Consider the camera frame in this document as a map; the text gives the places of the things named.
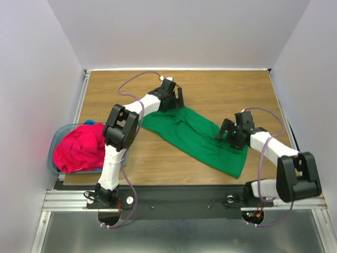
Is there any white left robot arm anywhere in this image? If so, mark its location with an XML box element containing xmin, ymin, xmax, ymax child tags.
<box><xmin>95</xmin><ymin>76</ymin><xmax>184</xmax><ymax>208</ymax></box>

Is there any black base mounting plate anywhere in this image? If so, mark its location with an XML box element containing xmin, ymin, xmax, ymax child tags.
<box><xmin>56</xmin><ymin>183</ymin><xmax>273</xmax><ymax>225</ymax></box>

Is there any pink t shirt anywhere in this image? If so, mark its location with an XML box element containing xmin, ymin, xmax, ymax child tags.
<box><xmin>52</xmin><ymin>122</ymin><xmax>108</xmax><ymax>174</ymax></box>

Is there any blue t shirt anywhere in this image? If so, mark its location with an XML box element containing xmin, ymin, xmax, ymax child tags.
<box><xmin>83</xmin><ymin>120</ymin><xmax>102</xmax><ymax>171</ymax></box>

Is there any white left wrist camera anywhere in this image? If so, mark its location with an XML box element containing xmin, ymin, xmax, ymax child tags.
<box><xmin>159</xmin><ymin>75</ymin><xmax>174</xmax><ymax>82</ymax></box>

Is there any grey plastic bin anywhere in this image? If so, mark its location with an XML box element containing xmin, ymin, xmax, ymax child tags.
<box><xmin>47</xmin><ymin>122</ymin><xmax>131</xmax><ymax>175</ymax></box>

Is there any green t shirt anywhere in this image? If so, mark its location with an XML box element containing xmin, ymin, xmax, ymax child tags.
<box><xmin>142</xmin><ymin>107</ymin><xmax>248</xmax><ymax>178</ymax></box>

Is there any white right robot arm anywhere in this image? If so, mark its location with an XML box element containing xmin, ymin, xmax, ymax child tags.
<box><xmin>216</xmin><ymin>110</ymin><xmax>322</xmax><ymax>206</ymax></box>

